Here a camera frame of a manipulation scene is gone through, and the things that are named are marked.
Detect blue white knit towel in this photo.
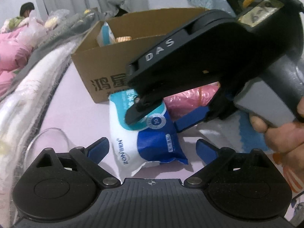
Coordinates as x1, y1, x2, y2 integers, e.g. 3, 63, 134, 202
196, 111, 273, 154

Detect pink plastic bag roll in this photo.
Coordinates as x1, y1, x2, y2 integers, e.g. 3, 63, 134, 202
164, 82, 220, 121

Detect blue white wet wipes pack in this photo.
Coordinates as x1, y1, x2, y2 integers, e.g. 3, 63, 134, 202
109, 89, 188, 180

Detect packaged cream gloves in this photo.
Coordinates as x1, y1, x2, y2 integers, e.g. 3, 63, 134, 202
96, 22, 116, 47

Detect orange striped sock bundle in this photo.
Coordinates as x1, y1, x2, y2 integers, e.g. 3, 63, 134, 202
115, 36, 132, 43

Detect person right hand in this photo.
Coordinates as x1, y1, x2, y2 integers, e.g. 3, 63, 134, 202
248, 97, 304, 191

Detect brown cardboard box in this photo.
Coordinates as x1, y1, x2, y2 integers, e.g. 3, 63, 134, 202
72, 8, 205, 104

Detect pink quilt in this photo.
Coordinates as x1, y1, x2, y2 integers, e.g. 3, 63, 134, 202
0, 25, 32, 96

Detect grey blanket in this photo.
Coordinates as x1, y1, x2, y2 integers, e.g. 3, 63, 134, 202
10, 10, 114, 89

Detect clear plastic bag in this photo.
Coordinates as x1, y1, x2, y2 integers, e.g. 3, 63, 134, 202
17, 9, 70, 48

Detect girl with black hair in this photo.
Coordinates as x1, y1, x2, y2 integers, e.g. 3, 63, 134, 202
20, 2, 35, 18

